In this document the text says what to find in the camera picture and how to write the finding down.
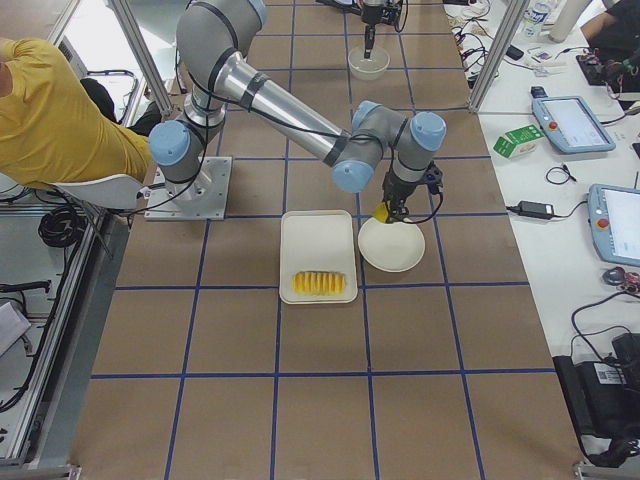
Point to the left aluminium frame post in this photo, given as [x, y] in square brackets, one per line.
[141, 52]

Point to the blue teach pendant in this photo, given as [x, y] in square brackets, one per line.
[614, 223]
[570, 125]

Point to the black smartphone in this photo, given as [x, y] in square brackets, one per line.
[514, 53]

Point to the yellow lemon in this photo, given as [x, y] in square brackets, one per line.
[381, 213]

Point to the black power adapter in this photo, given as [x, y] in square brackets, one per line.
[536, 210]

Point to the person in yellow shirt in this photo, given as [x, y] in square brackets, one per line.
[51, 131]

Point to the white rectangular tray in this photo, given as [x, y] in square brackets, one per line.
[320, 240]

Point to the upper blue teach pendant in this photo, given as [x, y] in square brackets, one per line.
[570, 125]

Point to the lower blue teach pendant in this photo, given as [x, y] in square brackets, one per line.
[614, 223]

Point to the green white carton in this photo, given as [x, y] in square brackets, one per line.
[518, 142]

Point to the white chair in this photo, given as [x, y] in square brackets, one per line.
[118, 192]

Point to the sliced yellow fruit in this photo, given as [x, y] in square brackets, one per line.
[319, 283]

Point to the aluminium frame post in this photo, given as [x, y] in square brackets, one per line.
[509, 22]
[141, 52]

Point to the white bowl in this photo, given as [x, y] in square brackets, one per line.
[368, 69]

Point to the clear water bottle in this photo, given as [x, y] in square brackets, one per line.
[534, 19]

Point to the white round plate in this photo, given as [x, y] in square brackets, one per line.
[396, 247]

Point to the person in dark clothes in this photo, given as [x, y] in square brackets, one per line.
[614, 35]

